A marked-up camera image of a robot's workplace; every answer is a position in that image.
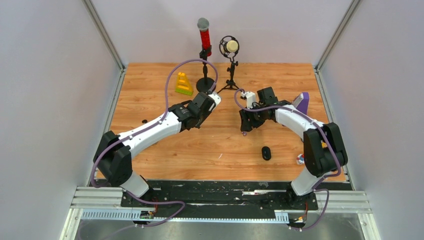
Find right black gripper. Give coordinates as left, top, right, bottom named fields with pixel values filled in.
left=239, top=103, right=267, bottom=132

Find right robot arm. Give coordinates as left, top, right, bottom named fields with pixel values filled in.
left=234, top=87, right=348, bottom=209

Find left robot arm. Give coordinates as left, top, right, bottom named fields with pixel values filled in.
left=93, top=92, right=221, bottom=207

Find black earbud charging case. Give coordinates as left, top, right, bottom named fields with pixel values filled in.
left=261, top=146, right=272, bottom=161

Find yellow green toy block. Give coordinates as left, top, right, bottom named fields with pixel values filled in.
left=175, top=72, right=194, bottom=96

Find black round-base mic stand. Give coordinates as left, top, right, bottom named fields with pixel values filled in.
left=196, top=46, right=215, bottom=93

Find black tripod mic stand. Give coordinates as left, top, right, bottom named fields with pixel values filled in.
left=217, top=56, right=239, bottom=94

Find white phone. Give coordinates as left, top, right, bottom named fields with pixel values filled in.
left=292, top=92, right=304, bottom=108

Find purple phone stand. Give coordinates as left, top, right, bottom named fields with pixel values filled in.
left=294, top=92, right=310, bottom=115

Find small red white toy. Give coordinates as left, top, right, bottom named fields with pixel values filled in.
left=296, top=154, right=305, bottom=165

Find cream condenser microphone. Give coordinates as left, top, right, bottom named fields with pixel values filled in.
left=218, top=35, right=240, bottom=62

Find red microphone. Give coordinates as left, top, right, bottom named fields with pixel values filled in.
left=197, top=17, right=212, bottom=57

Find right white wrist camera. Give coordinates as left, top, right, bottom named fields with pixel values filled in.
left=240, top=91, right=257, bottom=109

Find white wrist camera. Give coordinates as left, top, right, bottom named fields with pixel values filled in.
left=208, top=92, right=222, bottom=106
left=240, top=91, right=257, bottom=109

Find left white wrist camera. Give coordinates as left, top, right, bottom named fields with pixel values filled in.
left=208, top=92, right=222, bottom=106

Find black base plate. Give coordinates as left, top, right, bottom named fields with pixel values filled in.
left=118, top=180, right=320, bottom=218

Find white cable duct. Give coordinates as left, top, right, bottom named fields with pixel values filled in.
left=80, top=209, right=290, bottom=224

